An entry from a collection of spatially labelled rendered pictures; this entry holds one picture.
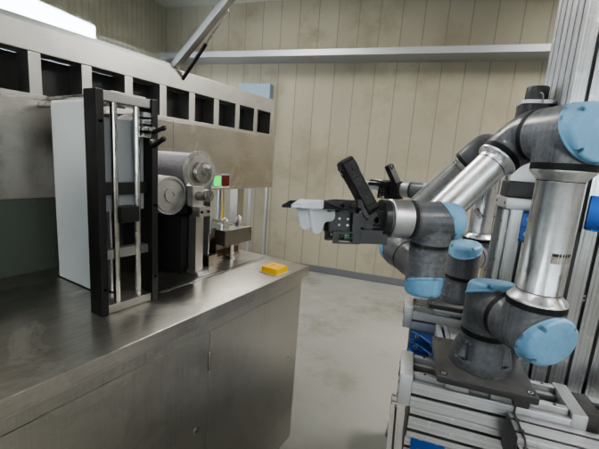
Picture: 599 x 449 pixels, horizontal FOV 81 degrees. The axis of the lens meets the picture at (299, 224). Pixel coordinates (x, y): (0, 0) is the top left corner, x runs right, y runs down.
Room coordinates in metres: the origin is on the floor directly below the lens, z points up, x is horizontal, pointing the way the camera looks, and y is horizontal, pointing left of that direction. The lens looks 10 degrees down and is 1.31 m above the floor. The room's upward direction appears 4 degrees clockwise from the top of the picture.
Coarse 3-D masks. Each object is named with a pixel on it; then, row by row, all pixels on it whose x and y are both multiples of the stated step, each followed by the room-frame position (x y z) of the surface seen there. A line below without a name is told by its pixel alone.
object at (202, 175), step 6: (198, 162) 1.22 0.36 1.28; (204, 162) 1.23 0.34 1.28; (198, 168) 1.21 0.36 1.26; (204, 168) 1.24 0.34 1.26; (210, 168) 1.26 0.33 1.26; (198, 174) 1.21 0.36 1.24; (204, 174) 1.23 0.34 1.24; (210, 174) 1.26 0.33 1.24; (198, 180) 1.21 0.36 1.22; (204, 180) 1.23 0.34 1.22
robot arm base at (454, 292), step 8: (448, 280) 1.32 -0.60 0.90; (456, 280) 1.30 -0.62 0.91; (464, 280) 1.29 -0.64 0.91; (448, 288) 1.32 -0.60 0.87; (456, 288) 1.29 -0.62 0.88; (464, 288) 1.28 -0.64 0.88; (440, 296) 1.33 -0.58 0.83; (448, 296) 1.30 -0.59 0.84; (456, 296) 1.28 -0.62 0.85; (464, 296) 1.27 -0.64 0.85; (456, 304) 1.28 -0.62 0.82
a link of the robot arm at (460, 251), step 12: (456, 240) 1.38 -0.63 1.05; (468, 240) 1.38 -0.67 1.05; (456, 252) 1.31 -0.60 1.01; (468, 252) 1.29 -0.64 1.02; (480, 252) 1.30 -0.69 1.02; (456, 264) 1.30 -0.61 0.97; (468, 264) 1.29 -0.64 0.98; (480, 264) 1.32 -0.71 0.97; (456, 276) 1.30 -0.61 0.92; (468, 276) 1.29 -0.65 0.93
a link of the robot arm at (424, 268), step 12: (396, 252) 0.76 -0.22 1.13; (408, 252) 0.70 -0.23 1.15; (420, 252) 0.67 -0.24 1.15; (432, 252) 0.66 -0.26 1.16; (444, 252) 0.67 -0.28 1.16; (396, 264) 0.75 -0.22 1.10; (408, 264) 0.69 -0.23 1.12; (420, 264) 0.67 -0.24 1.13; (432, 264) 0.66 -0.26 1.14; (444, 264) 0.67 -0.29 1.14; (408, 276) 0.69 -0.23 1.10; (420, 276) 0.67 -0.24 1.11; (432, 276) 0.66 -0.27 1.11; (444, 276) 0.68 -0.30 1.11; (408, 288) 0.68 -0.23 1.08; (420, 288) 0.67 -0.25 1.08; (432, 288) 0.66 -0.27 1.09
